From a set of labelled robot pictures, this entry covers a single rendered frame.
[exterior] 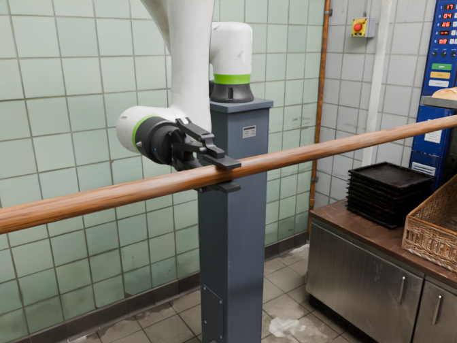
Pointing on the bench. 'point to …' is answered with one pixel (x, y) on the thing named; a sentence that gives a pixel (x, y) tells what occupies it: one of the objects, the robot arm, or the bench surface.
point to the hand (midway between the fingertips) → (222, 171)
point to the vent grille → (424, 169)
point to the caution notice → (433, 136)
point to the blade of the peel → (438, 101)
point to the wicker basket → (434, 227)
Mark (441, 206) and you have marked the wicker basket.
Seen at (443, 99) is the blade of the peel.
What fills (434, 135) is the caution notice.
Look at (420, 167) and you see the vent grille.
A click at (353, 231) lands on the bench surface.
